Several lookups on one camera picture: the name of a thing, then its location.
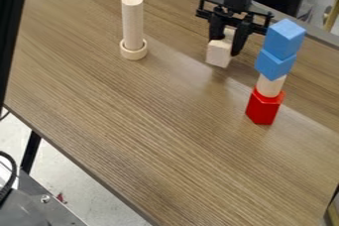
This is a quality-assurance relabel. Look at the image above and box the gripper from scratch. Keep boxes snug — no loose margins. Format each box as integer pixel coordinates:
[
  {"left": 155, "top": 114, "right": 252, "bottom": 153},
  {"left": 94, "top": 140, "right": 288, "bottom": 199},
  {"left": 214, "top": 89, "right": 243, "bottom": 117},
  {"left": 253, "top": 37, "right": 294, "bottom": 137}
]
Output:
[{"left": 194, "top": 0, "right": 276, "bottom": 57}]

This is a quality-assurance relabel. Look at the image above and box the cream rectangular wooden block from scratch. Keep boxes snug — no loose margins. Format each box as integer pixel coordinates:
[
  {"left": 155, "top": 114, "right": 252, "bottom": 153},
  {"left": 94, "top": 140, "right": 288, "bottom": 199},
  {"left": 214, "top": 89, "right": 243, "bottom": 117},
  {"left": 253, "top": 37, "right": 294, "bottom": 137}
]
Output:
[{"left": 203, "top": 27, "right": 238, "bottom": 69}]

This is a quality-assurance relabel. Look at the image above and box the large blue cube block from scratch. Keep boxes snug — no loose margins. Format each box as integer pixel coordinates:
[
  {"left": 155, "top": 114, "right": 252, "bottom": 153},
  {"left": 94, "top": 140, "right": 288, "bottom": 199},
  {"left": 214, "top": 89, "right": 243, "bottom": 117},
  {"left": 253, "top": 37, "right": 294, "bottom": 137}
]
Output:
[{"left": 262, "top": 18, "right": 307, "bottom": 61}]

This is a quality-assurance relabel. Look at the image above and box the small blue cube block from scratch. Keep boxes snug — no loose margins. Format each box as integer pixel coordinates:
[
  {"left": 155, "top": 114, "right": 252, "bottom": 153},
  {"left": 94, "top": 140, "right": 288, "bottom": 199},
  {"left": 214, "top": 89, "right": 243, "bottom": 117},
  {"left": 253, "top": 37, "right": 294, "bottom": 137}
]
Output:
[{"left": 253, "top": 48, "right": 298, "bottom": 82}]

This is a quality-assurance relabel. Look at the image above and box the red block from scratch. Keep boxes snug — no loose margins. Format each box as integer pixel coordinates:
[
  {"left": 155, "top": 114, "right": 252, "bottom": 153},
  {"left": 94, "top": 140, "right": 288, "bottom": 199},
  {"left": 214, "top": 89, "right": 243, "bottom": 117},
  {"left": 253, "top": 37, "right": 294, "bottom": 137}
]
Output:
[{"left": 245, "top": 85, "right": 286, "bottom": 126}]

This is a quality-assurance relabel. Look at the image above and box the short cream wooden cylinder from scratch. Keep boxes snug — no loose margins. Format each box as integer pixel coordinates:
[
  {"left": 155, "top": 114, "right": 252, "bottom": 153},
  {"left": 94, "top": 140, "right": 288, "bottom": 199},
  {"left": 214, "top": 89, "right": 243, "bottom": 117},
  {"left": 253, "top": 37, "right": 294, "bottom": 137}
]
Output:
[{"left": 254, "top": 72, "right": 289, "bottom": 98}]

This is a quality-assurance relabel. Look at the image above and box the cream wooden ring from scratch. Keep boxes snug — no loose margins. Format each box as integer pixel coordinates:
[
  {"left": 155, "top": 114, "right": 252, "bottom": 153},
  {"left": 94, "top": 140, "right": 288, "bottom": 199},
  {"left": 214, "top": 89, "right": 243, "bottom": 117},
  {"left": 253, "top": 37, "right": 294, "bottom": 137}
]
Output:
[{"left": 119, "top": 38, "right": 150, "bottom": 61}]

